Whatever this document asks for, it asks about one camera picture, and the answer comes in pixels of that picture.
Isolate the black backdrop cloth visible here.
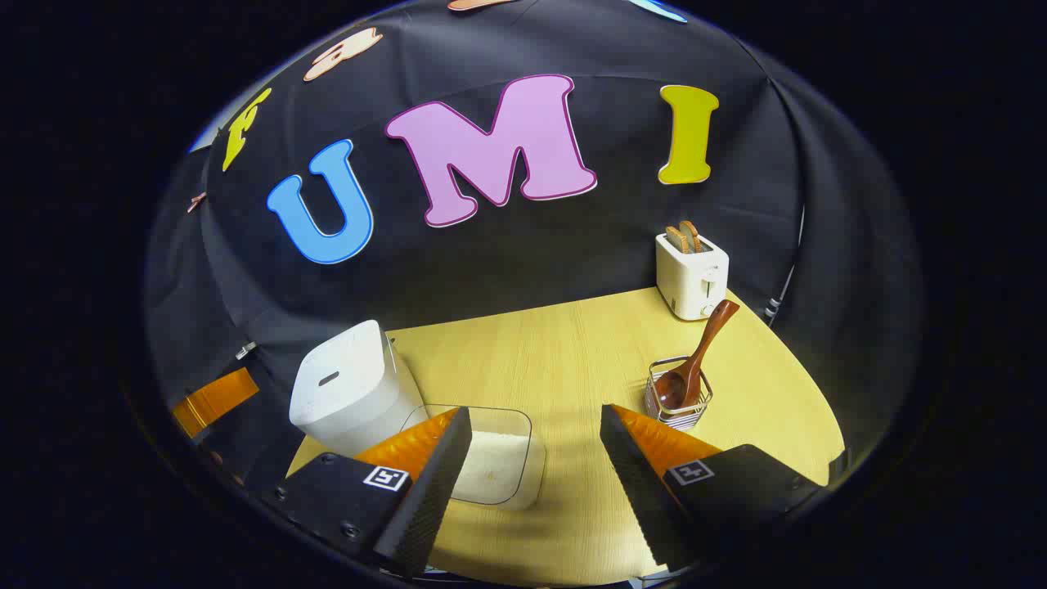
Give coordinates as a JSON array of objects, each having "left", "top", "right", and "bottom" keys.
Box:
[{"left": 143, "top": 0, "right": 925, "bottom": 459}]

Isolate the white toaster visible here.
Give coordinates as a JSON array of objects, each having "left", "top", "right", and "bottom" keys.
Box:
[{"left": 655, "top": 232, "right": 730, "bottom": 321}]

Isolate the white rice cooker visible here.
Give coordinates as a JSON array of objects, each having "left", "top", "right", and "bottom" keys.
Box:
[{"left": 289, "top": 320, "right": 430, "bottom": 459}]

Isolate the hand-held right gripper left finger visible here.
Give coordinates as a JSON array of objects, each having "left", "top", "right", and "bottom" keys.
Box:
[{"left": 262, "top": 407, "right": 474, "bottom": 580}]

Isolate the metal wire chopstick holder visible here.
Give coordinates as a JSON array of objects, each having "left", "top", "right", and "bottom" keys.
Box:
[{"left": 644, "top": 357, "right": 714, "bottom": 431}]

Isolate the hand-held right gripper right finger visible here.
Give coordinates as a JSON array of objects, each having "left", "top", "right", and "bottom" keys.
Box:
[{"left": 600, "top": 403, "right": 823, "bottom": 573}]

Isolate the brown wooden spoon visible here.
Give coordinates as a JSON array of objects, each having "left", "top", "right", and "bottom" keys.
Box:
[{"left": 654, "top": 299, "right": 741, "bottom": 410}]

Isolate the white rice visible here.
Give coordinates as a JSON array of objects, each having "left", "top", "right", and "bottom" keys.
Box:
[{"left": 452, "top": 431, "right": 528, "bottom": 501}]

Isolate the grey cable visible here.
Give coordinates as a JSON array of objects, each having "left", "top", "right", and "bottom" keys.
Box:
[{"left": 765, "top": 205, "right": 807, "bottom": 324}]

